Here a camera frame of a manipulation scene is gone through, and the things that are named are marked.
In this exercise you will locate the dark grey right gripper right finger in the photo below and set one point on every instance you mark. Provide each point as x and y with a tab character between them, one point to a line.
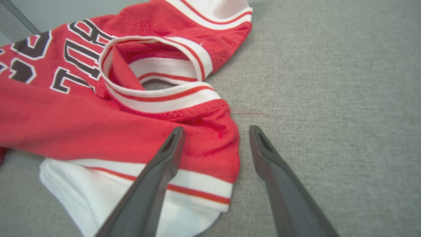
289	204

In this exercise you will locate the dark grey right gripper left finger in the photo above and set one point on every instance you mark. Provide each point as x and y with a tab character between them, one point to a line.
148	197

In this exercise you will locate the red white-trimmed basketball jersey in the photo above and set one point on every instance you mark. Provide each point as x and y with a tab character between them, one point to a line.
65	125

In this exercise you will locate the grey fabric sofa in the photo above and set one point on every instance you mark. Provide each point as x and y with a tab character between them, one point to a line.
329	98

